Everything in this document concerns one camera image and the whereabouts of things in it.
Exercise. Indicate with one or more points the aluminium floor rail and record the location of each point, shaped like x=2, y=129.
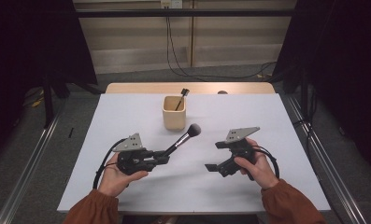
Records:
x=326, y=161
x=30, y=168

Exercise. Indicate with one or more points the wooden table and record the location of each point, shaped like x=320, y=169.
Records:
x=142, y=88

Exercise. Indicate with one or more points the black curtain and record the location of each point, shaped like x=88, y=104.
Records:
x=24, y=46
x=345, y=62

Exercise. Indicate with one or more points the small black floor object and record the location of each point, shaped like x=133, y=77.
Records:
x=71, y=132

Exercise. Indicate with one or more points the black metal stand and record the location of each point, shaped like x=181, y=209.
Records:
x=48, y=102

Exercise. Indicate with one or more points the person's right hand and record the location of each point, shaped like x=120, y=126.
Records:
x=261, y=172

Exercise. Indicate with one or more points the cream square cup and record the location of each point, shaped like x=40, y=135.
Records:
x=174, y=119

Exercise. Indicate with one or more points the person's left hand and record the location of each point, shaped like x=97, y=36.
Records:
x=114, y=182

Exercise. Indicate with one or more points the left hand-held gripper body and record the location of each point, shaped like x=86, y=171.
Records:
x=131, y=161

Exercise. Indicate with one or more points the thin black makeup brush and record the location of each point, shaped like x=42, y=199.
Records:
x=181, y=99

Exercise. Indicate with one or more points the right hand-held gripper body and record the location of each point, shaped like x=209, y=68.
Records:
x=242, y=149

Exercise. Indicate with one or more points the white wall socket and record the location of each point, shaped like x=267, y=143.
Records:
x=171, y=3

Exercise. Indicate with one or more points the black powder makeup brush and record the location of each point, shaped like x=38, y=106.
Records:
x=181, y=141

